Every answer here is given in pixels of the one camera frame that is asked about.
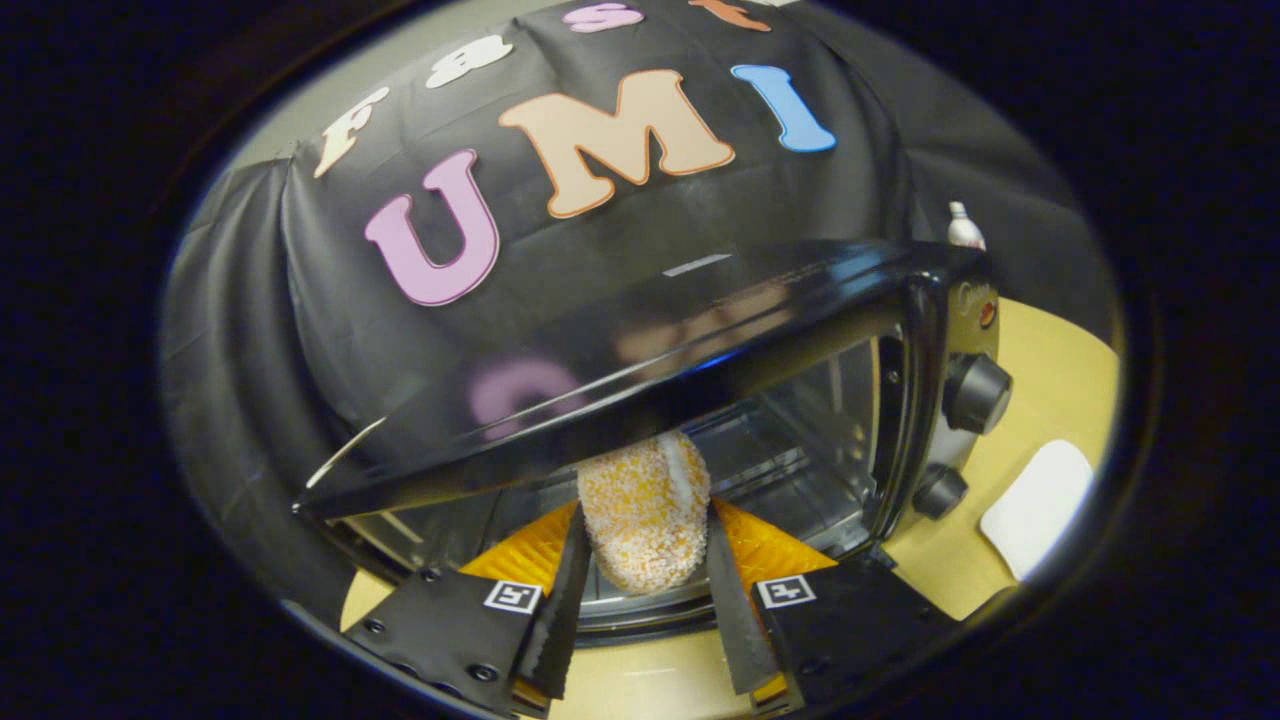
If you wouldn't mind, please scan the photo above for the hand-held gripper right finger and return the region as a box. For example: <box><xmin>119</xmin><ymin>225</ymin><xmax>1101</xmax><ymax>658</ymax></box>
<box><xmin>705</xmin><ymin>498</ymin><xmax>961</xmax><ymax>713</ymax></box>

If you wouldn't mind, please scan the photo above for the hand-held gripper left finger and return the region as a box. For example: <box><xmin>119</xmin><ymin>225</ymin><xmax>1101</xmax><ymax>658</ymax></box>
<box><xmin>345</xmin><ymin>500</ymin><xmax>593</xmax><ymax>718</ymax></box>

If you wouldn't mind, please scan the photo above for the sugared bread roll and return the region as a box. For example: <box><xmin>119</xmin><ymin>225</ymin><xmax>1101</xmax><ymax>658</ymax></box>
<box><xmin>577</xmin><ymin>432</ymin><xmax>712</xmax><ymax>596</ymax></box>

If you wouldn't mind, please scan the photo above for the black toaster oven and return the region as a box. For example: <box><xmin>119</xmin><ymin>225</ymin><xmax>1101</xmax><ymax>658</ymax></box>
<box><xmin>292</xmin><ymin>238</ymin><xmax>1014</xmax><ymax>646</ymax></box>

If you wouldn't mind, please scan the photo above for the white plate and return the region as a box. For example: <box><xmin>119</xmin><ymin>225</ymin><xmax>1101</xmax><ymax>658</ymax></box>
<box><xmin>980</xmin><ymin>440</ymin><xmax>1095</xmax><ymax>582</ymax></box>

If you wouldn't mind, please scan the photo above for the black backdrop cloth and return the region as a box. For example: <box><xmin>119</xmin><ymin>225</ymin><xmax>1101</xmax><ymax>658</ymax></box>
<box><xmin>160</xmin><ymin>0</ymin><xmax>1116</xmax><ymax>631</ymax></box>

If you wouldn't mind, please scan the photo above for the silver spray bottle red label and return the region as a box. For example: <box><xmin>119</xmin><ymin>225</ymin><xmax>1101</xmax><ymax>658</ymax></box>
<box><xmin>947</xmin><ymin>201</ymin><xmax>987</xmax><ymax>251</ymax></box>

